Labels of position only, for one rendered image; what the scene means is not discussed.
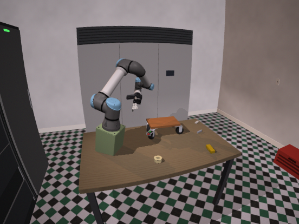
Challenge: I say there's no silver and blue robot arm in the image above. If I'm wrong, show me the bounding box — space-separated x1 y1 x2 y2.
90 58 154 132

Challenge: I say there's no beige roll of masking tape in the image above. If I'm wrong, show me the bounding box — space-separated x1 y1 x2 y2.
154 155 162 163

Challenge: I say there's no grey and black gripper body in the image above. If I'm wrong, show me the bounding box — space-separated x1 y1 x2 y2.
133 93 142 104

